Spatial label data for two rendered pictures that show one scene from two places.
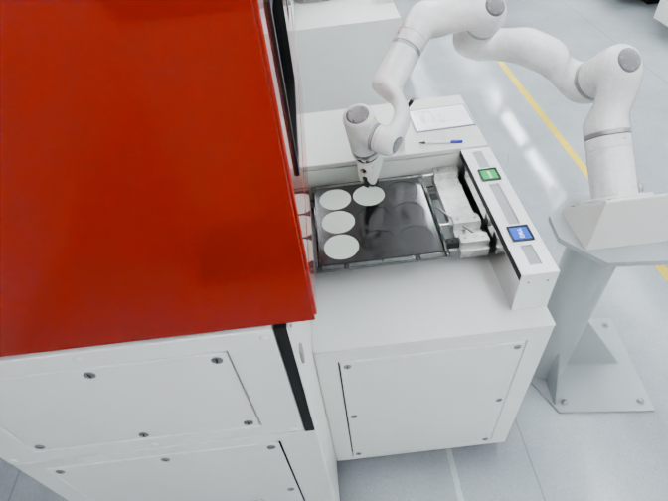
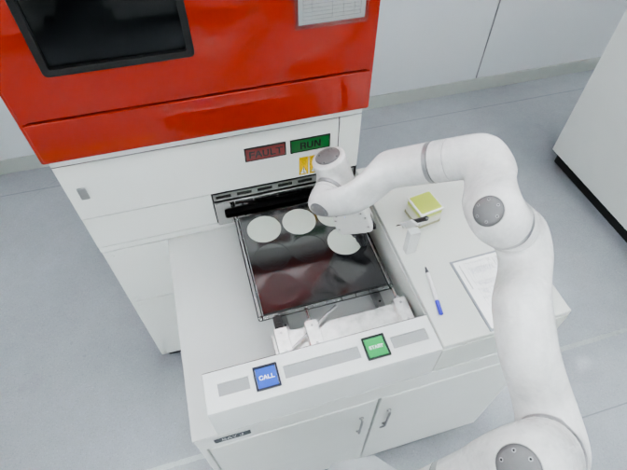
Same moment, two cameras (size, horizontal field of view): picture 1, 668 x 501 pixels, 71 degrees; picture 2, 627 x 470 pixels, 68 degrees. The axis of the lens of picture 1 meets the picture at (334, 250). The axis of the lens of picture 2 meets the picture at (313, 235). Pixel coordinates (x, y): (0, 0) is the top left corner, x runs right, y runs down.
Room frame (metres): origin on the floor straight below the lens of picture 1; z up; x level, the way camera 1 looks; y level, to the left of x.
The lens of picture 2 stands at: (0.83, -0.90, 1.97)
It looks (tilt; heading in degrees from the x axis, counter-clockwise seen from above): 51 degrees down; 73
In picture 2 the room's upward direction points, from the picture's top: straight up
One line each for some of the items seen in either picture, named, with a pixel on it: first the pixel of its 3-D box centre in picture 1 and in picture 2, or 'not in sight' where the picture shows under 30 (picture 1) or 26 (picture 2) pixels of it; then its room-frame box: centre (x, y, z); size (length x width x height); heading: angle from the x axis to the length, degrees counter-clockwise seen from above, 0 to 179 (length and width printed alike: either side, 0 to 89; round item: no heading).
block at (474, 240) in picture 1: (473, 240); (284, 344); (0.91, -0.40, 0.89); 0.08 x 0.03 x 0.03; 89
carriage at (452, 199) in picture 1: (457, 212); (342, 333); (1.07, -0.40, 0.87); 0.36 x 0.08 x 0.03; 179
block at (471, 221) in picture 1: (465, 221); (314, 336); (0.99, -0.40, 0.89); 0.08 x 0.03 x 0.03; 89
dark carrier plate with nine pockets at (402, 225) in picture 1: (373, 218); (309, 249); (1.05, -0.13, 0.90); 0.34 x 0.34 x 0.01; 89
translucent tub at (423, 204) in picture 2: not in sight; (423, 210); (1.38, -0.17, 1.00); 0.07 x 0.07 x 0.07; 8
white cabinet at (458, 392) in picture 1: (401, 295); (338, 348); (1.13, -0.24, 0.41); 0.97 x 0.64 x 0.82; 179
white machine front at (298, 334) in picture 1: (295, 242); (223, 178); (0.86, 0.09, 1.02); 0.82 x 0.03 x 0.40; 179
